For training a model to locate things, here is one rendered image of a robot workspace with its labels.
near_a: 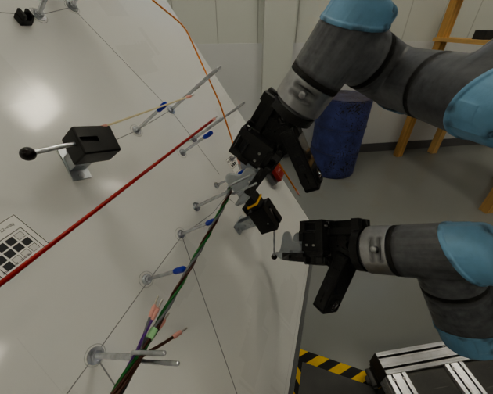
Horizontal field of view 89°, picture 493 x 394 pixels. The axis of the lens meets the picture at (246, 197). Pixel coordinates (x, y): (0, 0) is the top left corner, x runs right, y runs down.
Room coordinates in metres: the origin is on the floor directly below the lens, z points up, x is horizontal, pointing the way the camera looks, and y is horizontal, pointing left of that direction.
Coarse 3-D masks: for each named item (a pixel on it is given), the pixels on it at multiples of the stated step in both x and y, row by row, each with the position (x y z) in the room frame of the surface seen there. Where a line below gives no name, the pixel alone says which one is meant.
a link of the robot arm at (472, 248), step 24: (408, 240) 0.24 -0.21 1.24; (432, 240) 0.22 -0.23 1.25; (456, 240) 0.21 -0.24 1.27; (480, 240) 0.20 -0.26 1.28; (408, 264) 0.22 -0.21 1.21; (432, 264) 0.20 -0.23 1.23; (456, 264) 0.19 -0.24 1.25; (480, 264) 0.18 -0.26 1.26; (432, 288) 0.19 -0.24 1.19; (456, 288) 0.18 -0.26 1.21; (480, 288) 0.18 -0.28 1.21
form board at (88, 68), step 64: (0, 0) 0.41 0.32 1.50; (64, 0) 0.51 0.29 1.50; (128, 0) 0.67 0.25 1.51; (0, 64) 0.34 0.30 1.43; (64, 64) 0.41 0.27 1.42; (128, 64) 0.52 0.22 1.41; (192, 64) 0.71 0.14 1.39; (0, 128) 0.27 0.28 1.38; (64, 128) 0.33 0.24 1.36; (128, 128) 0.40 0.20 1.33; (192, 128) 0.53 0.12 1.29; (0, 192) 0.22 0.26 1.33; (64, 192) 0.25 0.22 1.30; (128, 192) 0.31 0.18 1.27; (192, 192) 0.39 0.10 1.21; (64, 256) 0.19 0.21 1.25; (128, 256) 0.23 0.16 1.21; (192, 256) 0.29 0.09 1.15; (256, 256) 0.38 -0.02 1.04; (0, 320) 0.12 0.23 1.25; (64, 320) 0.14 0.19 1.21; (128, 320) 0.17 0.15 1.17; (192, 320) 0.20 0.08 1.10; (256, 320) 0.26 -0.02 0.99; (0, 384) 0.08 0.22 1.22; (64, 384) 0.10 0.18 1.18; (128, 384) 0.11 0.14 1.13; (192, 384) 0.13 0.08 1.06; (256, 384) 0.17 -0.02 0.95
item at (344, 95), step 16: (336, 96) 2.66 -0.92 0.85; (352, 96) 2.66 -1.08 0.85; (336, 112) 2.48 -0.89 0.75; (352, 112) 2.44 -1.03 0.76; (368, 112) 2.52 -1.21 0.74; (320, 128) 2.59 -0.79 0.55; (336, 128) 2.47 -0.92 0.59; (352, 128) 2.45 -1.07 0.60; (320, 144) 2.56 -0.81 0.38; (336, 144) 2.46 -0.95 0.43; (352, 144) 2.46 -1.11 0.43; (320, 160) 2.53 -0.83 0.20; (336, 160) 2.45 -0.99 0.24; (352, 160) 2.49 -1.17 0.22; (336, 176) 2.44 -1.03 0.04
